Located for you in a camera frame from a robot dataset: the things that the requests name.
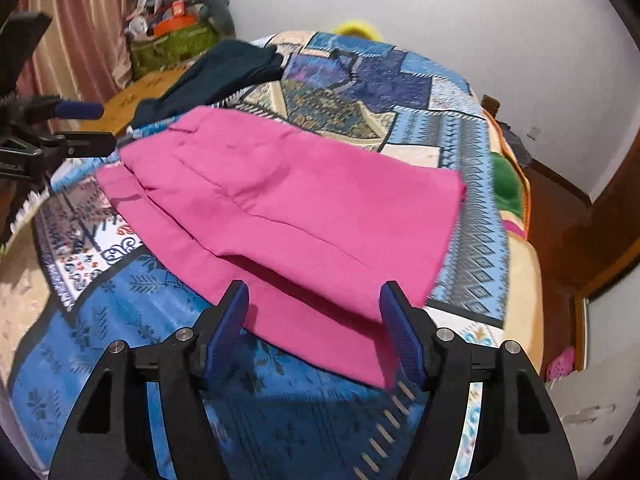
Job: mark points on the dark teal garment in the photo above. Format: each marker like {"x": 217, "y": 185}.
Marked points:
{"x": 210, "y": 80}

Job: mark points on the green patterned bag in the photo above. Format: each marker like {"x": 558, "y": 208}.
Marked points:
{"x": 170, "y": 47}

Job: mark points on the wooden board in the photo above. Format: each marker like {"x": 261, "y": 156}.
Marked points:
{"x": 135, "y": 97}

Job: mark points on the pink pants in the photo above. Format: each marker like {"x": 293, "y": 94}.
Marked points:
{"x": 295, "y": 220}

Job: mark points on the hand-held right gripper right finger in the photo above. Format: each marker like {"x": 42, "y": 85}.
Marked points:
{"x": 402, "y": 332}

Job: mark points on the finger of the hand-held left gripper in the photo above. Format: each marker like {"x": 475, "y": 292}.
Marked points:
{"x": 75, "y": 109}
{"x": 85, "y": 144}

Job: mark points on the blue patchwork printed blanket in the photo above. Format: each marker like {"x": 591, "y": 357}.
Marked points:
{"x": 300, "y": 210}

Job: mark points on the pink slipper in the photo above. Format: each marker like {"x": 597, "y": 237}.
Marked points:
{"x": 560, "y": 362}

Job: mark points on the wall socket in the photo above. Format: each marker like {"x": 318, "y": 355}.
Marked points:
{"x": 534, "y": 133}

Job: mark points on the pink curtain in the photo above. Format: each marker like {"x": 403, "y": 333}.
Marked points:
{"x": 75, "y": 25}

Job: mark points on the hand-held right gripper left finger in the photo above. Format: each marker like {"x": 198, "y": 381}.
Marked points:
{"x": 227, "y": 327}

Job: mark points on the pile of clothes and toys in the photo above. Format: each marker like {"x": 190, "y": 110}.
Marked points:
{"x": 175, "y": 5}

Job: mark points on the yellow round object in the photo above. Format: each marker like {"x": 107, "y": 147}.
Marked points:
{"x": 357, "y": 28}

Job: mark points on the beige fleece blanket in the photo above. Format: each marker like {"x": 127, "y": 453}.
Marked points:
{"x": 515, "y": 240}

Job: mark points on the wooden bed frame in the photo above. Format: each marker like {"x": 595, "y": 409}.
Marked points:
{"x": 492, "y": 105}

